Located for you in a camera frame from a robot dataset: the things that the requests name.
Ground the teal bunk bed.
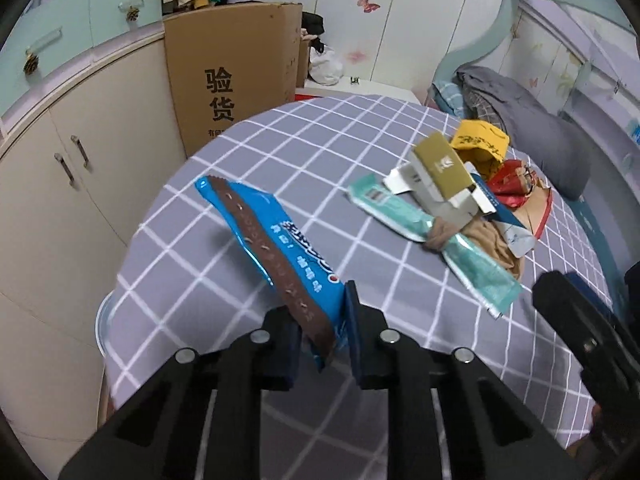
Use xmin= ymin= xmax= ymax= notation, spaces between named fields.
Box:
xmin=429 ymin=0 xmax=640 ymax=321

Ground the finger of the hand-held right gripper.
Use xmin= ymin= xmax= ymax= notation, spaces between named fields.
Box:
xmin=531 ymin=269 xmax=640 ymax=412

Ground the blue white packet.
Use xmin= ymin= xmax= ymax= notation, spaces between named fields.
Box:
xmin=475 ymin=174 xmax=537 ymax=259

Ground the blue snack wrapper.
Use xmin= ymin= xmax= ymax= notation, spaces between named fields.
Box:
xmin=194 ymin=175 xmax=347 ymax=372

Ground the teal wrapper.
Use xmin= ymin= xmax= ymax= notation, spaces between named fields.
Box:
xmin=347 ymin=173 xmax=524 ymax=319

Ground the white wardrobe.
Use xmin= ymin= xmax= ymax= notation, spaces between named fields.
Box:
xmin=234 ymin=0 xmax=517 ymax=107

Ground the light blue plastic bin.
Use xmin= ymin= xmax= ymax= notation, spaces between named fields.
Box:
xmin=93 ymin=290 xmax=124 ymax=377

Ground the red snack bag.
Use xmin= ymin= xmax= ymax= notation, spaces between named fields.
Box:
xmin=486 ymin=159 xmax=554 ymax=211

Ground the black clothes heap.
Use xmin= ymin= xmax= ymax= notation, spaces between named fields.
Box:
xmin=300 ymin=11 xmax=327 ymax=42

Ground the white plastic bag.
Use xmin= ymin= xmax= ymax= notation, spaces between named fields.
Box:
xmin=308 ymin=44 xmax=346 ymax=87

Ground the round table grey checked tablecloth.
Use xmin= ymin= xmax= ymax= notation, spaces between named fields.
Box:
xmin=96 ymin=93 xmax=627 ymax=453

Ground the grey quilt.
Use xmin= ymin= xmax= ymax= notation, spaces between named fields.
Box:
xmin=456 ymin=63 xmax=602 ymax=202

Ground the white low cabinet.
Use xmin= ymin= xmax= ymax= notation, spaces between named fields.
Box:
xmin=0 ymin=24 xmax=192 ymax=456

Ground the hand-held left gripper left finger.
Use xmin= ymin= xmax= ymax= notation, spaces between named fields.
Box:
xmin=56 ymin=306 xmax=304 ymax=480

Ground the red white step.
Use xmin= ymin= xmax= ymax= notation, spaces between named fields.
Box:
xmin=294 ymin=79 xmax=422 ymax=107

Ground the beige stocking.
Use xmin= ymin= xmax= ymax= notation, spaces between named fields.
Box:
xmin=424 ymin=216 xmax=527 ymax=282

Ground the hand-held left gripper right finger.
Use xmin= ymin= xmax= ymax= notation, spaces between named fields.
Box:
xmin=344 ymin=279 xmax=587 ymax=480

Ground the tall cardboard box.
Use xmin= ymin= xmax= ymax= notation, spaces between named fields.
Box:
xmin=162 ymin=1 xmax=305 ymax=159

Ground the purple stair shelf unit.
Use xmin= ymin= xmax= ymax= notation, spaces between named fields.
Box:
xmin=0 ymin=0 xmax=167 ymax=117

